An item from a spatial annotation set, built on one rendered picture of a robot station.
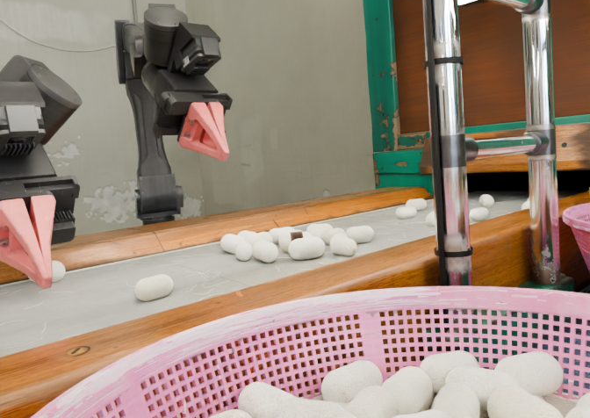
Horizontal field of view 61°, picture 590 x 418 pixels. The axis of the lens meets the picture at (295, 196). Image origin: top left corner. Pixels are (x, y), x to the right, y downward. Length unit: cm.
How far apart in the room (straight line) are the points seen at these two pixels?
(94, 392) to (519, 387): 17
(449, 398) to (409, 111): 89
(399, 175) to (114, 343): 89
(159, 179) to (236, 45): 183
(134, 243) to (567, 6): 74
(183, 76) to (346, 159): 155
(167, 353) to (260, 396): 4
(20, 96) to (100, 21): 236
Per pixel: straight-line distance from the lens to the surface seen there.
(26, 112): 49
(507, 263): 48
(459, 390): 23
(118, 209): 275
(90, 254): 61
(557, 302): 28
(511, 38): 98
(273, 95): 251
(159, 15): 73
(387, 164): 110
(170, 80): 70
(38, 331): 39
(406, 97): 108
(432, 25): 36
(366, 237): 58
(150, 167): 99
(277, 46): 251
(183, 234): 66
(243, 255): 52
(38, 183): 52
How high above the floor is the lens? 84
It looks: 5 degrees down
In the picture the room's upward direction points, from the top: 4 degrees counter-clockwise
